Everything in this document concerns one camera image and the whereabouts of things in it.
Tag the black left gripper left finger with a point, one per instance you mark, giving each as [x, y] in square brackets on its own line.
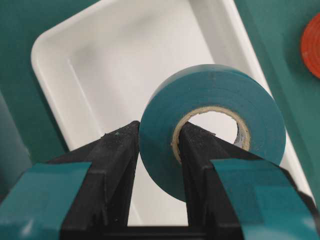
[102, 203]

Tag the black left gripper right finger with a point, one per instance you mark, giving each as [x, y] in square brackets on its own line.
[237, 195]

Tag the green tape roll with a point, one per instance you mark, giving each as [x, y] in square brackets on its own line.
[233, 106]

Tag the red tape roll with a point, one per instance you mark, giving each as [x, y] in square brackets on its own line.
[310, 45]

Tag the white plastic case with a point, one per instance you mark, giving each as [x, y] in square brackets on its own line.
[99, 68]

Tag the green cloth mat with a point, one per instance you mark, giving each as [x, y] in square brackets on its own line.
[274, 28]

